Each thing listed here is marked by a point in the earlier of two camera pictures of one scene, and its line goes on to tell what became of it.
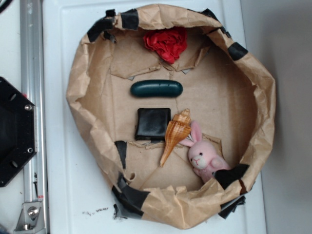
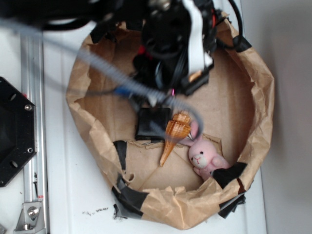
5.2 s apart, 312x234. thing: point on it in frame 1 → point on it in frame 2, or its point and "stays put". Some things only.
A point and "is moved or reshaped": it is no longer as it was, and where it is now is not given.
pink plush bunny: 204,156 stays put
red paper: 169,42 is moved or reshaped
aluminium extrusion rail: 32,86 stays put
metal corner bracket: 31,220 stays put
